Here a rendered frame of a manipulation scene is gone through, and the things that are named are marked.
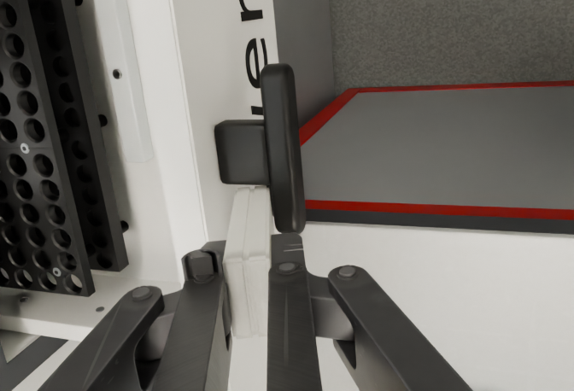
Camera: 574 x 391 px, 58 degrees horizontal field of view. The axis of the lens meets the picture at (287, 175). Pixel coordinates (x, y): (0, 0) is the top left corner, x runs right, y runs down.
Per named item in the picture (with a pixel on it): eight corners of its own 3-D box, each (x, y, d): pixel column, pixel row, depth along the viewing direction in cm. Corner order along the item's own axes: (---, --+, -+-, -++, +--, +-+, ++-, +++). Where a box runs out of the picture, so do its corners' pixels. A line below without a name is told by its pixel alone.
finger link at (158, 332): (227, 355, 16) (128, 364, 16) (237, 272, 20) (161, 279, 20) (221, 312, 15) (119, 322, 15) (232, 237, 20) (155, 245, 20)
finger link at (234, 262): (255, 339, 17) (233, 341, 17) (259, 246, 24) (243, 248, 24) (245, 259, 16) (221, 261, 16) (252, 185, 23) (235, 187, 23)
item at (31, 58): (19, -35, 24) (8, -35, 24) (95, 291, 30) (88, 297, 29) (-11, -31, 25) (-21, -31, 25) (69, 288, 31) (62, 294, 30)
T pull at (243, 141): (295, 61, 21) (284, 65, 20) (308, 226, 24) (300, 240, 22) (216, 65, 22) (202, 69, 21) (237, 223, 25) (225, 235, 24)
